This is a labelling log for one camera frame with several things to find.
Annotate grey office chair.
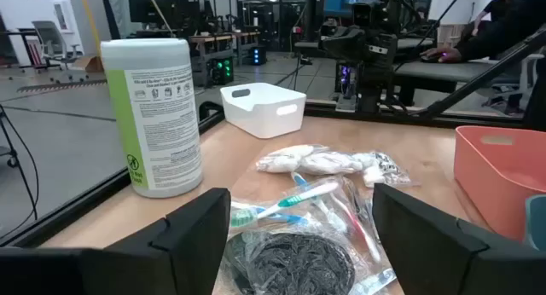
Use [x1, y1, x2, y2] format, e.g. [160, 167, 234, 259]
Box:
[32, 20, 83, 72]

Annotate black computer monitor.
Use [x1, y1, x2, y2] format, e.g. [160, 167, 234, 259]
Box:
[126, 0, 170, 26]

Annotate computer tower green lights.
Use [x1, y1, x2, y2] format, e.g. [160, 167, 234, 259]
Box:
[207, 55, 235, 86]

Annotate brown cardboard box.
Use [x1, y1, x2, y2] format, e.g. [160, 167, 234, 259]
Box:
[71, 55, 105, 73]

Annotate black tripod stand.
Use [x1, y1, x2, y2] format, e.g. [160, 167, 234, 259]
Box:
[0, 103, 40, 223]

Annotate bagged silver grooming tool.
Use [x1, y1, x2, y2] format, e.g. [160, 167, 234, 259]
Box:
[348, 267, 398, 295]

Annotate person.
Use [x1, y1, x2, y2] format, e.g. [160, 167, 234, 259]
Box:
[471, 0, 522, 37]
[420, 0, 546, 65]

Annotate bagged white cotton balls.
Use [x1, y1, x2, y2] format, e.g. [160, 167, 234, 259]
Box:
[353, 150, 414, 189]
[254, 143, 363, 176]

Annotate computer tower blue lights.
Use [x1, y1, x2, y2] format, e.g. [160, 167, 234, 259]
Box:
[248, 45, 268, 67]

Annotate white wipes canister green label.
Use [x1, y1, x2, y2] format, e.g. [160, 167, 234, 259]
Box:
[100, 38, 204, 200]

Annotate bagged blue toothbrush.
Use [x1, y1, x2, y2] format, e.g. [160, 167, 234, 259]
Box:
[255, 171, 349, 234]

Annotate orange plastic bin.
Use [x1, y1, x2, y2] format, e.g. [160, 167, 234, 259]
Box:
[453, 124, 546, 243]

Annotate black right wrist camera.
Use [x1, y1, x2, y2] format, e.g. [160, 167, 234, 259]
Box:
[351, 3, 379, 30]

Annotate computer tower purple lights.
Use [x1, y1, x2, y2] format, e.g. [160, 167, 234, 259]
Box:
[335, 63, 358, 98]

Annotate grey desk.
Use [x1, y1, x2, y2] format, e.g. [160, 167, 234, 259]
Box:
[392, 58, 517, 107]

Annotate white plastic bin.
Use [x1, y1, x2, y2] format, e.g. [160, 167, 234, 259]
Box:
[219, 82, 308, 140]

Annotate black aluminium table frame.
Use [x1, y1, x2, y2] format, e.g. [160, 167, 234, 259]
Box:
[0, 28, 546, 249]

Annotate yellow hanging cable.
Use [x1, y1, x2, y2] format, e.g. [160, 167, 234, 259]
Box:
[78, 0, 102, 47]

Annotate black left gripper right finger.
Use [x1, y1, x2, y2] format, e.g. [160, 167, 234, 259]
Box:
[371, 182, 546, 295]

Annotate teal plastic bin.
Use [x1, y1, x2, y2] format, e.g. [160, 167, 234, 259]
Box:
[523, 194, 546, 252]

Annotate bagged black hair ties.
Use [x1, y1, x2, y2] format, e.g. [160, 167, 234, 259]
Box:
[222, 231, 358, 295]

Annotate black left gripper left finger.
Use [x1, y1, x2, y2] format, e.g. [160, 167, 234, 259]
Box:
[0, 187, 232, 295]

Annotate bagged red toothbrush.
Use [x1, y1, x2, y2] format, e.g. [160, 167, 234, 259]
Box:
[330, 191, 383, 264]

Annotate wooden desk black legs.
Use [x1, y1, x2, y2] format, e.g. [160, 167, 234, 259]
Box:
[187, 30, 262, 68]

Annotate bagged teal toothbrush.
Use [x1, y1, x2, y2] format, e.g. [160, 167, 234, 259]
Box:
[229, 181, 341, 228]

